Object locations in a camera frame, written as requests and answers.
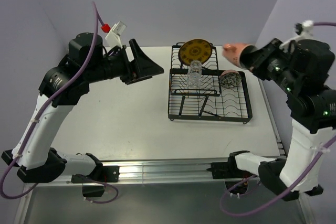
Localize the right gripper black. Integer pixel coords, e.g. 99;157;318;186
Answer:
238;35;297;91

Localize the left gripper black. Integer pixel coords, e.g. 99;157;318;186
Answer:
83;38;163;84

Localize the pink white mug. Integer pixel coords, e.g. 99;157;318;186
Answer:
222;42;257;69

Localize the floral patterned bowl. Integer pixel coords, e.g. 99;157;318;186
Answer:
219;70;241;88

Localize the clear glass cup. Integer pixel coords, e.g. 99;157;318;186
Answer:
188;60;202;75
187;71;202;89

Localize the yellow patterned plate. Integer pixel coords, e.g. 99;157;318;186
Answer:
178;39;212;66

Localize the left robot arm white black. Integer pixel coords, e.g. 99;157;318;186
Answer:
2;33;164;184

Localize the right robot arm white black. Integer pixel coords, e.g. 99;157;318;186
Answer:
223;39;335;201

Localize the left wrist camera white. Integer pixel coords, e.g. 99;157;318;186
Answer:
101;22;127;48

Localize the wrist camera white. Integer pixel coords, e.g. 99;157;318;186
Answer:
101;22;127;48
279;20;314;52

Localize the black wire dish rack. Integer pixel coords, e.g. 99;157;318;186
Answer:
167;42;253;124

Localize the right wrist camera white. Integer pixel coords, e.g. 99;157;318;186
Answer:
279;20;314;52

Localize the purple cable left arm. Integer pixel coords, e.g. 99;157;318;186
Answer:
0;1;106;199

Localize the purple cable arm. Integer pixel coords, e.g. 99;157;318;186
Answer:
219;22;336;216
0;1;106;199

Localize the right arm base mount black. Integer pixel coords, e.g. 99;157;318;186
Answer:
206;162;239;179

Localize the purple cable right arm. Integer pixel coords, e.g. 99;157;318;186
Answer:
219;22;336;216

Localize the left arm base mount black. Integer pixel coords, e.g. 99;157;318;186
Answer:
71;166;120;203

